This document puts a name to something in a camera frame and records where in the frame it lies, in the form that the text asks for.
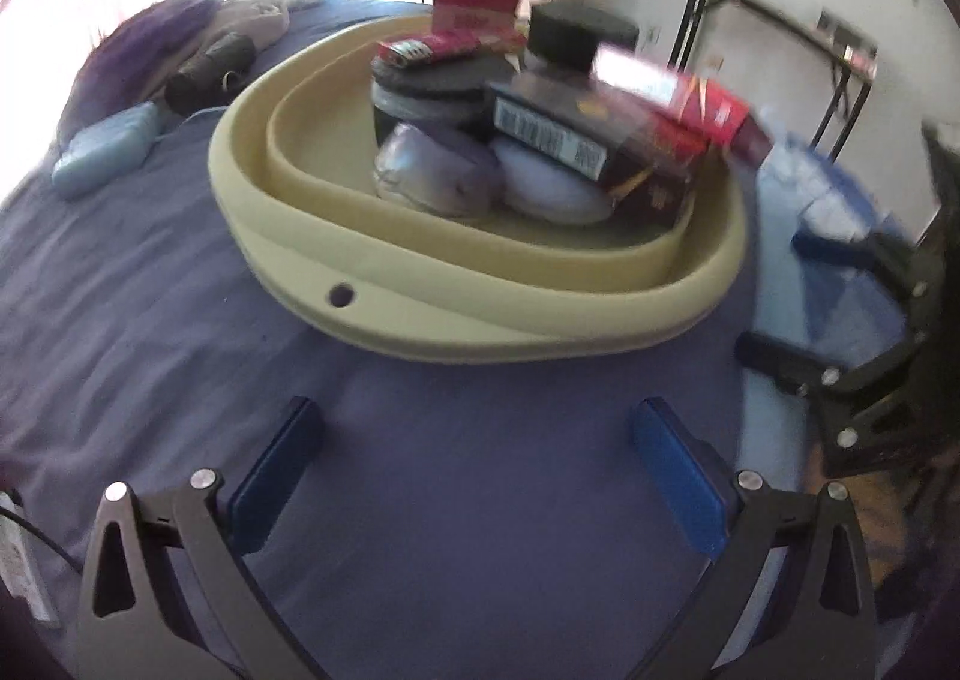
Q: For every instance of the red lighter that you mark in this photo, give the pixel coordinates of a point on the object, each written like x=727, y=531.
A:
x=442, y=47

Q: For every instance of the blue white checked blanket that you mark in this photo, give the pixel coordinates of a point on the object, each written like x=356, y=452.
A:
x=825, y=200

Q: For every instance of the light blue power strip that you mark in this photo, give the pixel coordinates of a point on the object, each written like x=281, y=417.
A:
x=101, y=151

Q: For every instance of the dark blue bed sheet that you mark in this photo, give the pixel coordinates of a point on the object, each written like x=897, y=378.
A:
x=412, y=440

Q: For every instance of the beige cloth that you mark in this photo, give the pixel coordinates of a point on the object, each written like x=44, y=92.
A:
x=255, y=17

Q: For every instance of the white labelled box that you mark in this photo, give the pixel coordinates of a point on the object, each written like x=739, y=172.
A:
x=22, y=567

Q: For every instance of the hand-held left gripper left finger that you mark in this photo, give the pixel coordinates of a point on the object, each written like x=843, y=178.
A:
x=277, y=477

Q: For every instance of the yellow plastic basin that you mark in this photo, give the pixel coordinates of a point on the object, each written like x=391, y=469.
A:
x=450, y=320

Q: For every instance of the black box gold print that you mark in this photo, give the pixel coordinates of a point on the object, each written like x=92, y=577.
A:
x=570, y=118

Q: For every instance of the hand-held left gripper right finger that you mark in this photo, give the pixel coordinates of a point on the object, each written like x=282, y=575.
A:
x=675, y=470

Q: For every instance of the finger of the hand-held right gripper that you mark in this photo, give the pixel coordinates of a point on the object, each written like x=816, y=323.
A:
x=780, y=354
x=825, y=245

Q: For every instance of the purple cloth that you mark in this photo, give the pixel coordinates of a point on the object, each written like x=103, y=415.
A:
x=135, y=50

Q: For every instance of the black chair back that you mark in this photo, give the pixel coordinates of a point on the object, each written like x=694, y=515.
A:
x=847, y=35

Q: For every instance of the black foam disc grey band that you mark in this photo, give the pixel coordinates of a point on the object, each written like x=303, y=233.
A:
x=442, y=88

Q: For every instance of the black bag roll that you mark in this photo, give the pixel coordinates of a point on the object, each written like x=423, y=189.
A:
x=210, y=69

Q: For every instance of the round white pad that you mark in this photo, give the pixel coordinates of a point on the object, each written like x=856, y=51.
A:
x=547, y=189

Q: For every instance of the large red carton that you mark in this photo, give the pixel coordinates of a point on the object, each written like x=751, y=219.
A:
x=697, y=99

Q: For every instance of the thick black foam disc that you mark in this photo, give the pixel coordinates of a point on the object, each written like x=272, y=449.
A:
x=574, y=35

